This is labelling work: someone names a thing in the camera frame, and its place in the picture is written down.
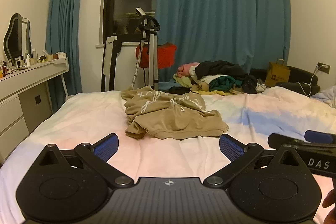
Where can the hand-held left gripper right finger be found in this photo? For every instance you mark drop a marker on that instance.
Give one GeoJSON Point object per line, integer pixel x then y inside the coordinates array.
{"type": "Point", "coordinates": [231, 148]}

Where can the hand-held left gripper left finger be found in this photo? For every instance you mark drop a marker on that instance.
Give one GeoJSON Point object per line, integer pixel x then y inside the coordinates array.
{"type": "Point", "coordinates": [106, 147]}

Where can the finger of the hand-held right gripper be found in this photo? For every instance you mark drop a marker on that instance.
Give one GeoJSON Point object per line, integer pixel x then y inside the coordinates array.
{"type": "Point", "coordinates": [319, 136]}
{"type": "Point", "coordinates": [283, 140]}

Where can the tan printed shirt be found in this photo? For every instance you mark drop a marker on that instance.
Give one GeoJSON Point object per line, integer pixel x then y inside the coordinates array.
{"type": "Point", "coordinates": [170, 113]}

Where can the pile of mixed clothes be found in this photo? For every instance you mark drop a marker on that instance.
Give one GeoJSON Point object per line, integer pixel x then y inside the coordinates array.
{"type": "Point", "coordinates": [220, 74]}

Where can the person's right hand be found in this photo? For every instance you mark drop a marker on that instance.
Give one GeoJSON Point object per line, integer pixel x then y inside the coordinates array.
{"type": "Point", "coordinates": [330, 201]}

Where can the light blue cloth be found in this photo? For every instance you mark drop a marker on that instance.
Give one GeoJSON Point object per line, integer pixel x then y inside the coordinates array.
{"type": "Point", "coordinates": [326, 97]}

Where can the brown paper bag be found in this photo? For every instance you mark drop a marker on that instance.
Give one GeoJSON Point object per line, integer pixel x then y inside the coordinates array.
{"type": "Point", "coordinates": [277, 74]}

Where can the white dressing table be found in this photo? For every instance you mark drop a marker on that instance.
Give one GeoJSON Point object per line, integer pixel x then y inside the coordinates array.
{"type": "Point", "coordinates": [15, 108]}

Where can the red cloth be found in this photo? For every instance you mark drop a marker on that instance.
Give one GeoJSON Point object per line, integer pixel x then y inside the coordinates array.
{"type": "Point", "coordinates": [165, 54]}

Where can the group of cosmetics bottles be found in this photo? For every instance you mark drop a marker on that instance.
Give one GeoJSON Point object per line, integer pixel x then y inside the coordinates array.
{"type": "Point", "coordinates": [29, 60]}

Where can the garment steamer on stand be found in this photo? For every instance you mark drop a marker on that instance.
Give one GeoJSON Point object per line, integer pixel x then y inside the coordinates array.
{"type": "Point", "coordinates": [149, 24]}

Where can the narrow blue curtain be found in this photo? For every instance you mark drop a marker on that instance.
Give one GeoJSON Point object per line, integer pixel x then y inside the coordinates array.
{"type": "Point", "coordinates": [65, 16]}

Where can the wide blue curtain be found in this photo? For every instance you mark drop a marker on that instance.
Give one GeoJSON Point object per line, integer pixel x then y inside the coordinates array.
{"type": "Point", "coordinates": [223, 3]}

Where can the wall socket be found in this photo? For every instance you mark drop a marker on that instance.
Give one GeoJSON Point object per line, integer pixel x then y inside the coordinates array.
{"type": "Point", "coordinates": [323, 67]}

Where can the wavy black frame mirror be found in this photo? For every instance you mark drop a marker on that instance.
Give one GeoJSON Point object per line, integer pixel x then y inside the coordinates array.
{"type": "Point", "coordinates": [15, 37]}

